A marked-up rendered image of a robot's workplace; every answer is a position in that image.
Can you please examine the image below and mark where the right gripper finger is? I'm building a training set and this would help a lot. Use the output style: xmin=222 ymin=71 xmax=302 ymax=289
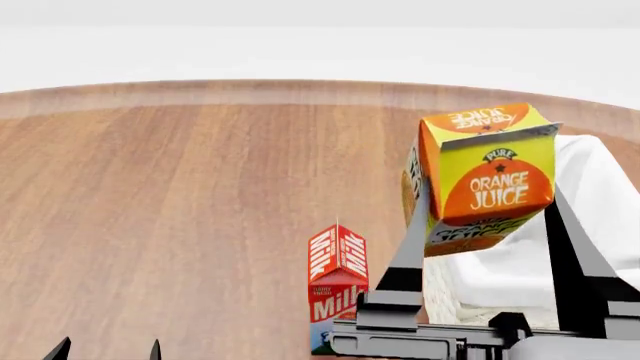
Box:
xmin=544 ymin=186 xmax=640 ymax=339
xmin=356 ymin=178 xmax=432 ymax=333

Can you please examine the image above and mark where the orange juice carton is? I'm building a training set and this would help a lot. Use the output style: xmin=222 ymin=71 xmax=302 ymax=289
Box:
xmin=400 ymin=102 xmax=563 ymax=258

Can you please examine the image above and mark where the red milk carton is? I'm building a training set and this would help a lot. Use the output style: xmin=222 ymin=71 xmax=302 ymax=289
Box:
xmin=306 ymin=222 xmax=371 ymax=356

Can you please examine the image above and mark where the white woven basket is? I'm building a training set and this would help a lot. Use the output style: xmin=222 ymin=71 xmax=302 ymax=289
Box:
xmin=421 ymin=133 xmax=640 ymax=328

